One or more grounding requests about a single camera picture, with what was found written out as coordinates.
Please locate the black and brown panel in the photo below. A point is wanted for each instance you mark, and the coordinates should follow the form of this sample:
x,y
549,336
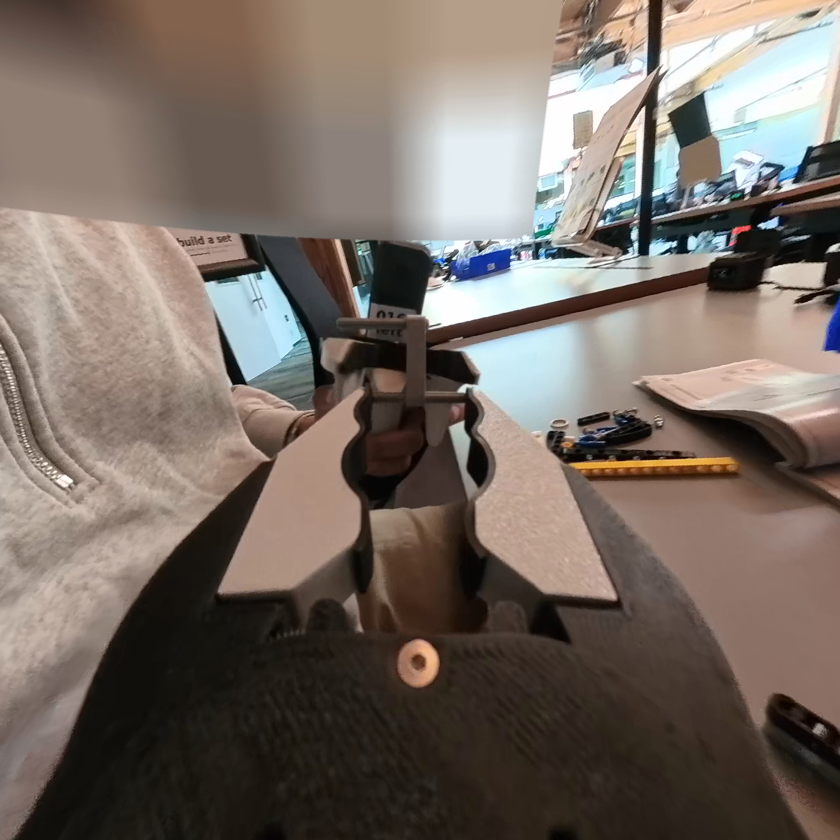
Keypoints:
x,y
695,131

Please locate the wooden support post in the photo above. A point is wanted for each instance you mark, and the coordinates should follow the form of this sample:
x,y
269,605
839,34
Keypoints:
x,y
328,275

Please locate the instruction booklet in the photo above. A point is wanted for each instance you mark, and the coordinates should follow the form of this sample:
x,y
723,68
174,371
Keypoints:
x,y
754,407

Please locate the tilted paper board stand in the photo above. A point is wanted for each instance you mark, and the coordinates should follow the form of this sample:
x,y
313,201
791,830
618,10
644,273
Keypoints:
x,y
597,170

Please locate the short black lego beam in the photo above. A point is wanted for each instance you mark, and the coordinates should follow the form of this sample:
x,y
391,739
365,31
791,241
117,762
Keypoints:
x,y
596,417

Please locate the person's left forearm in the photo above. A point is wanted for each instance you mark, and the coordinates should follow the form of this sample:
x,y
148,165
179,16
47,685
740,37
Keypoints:
x,y
269,420

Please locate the black display device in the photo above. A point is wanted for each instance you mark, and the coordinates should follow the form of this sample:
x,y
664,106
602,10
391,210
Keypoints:
x,y
738,272

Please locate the yellow lego beam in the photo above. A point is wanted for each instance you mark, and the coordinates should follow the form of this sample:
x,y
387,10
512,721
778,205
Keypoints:
x,y
656,467

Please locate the grey lego beam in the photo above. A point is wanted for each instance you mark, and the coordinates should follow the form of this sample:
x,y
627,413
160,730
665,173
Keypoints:
x,y
417,361

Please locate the white door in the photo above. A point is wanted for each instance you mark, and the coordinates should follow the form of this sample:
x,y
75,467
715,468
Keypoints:
x,y
262,315

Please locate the black lego beam with pin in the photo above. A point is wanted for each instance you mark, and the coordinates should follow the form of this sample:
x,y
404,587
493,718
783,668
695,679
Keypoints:
x,y
804,728

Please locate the far cluttered desk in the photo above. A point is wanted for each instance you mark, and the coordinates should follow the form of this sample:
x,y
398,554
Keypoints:
x,y
754,203

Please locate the black metal pole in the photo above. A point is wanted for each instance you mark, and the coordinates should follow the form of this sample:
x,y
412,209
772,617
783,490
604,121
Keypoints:
x,y
651,131

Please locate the beige trousers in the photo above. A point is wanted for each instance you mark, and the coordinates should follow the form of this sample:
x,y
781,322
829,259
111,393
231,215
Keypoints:
x,y
420,564

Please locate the blue plastic bin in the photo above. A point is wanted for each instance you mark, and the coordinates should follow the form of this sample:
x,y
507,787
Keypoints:
x,y
833,328
482,264

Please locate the angled black lego beam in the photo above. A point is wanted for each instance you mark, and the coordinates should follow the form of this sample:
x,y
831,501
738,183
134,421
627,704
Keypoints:
x,y
558,441

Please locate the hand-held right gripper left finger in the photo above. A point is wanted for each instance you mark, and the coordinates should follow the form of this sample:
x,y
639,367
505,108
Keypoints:
x,y
295,518

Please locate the black framed marker sign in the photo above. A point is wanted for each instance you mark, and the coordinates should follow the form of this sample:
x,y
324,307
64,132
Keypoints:
x,y
216,253

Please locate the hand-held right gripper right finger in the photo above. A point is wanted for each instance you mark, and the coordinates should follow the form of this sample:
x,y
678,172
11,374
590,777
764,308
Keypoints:
x,y
544,525

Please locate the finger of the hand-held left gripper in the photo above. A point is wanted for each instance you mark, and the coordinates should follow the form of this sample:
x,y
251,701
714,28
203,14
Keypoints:
x,y
344,367
439,420

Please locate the wood-edged table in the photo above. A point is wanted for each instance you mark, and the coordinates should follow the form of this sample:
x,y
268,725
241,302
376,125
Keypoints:
x,y
558,289

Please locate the person's left hand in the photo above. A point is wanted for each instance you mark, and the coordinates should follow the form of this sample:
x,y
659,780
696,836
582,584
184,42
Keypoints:
x,y
394,453

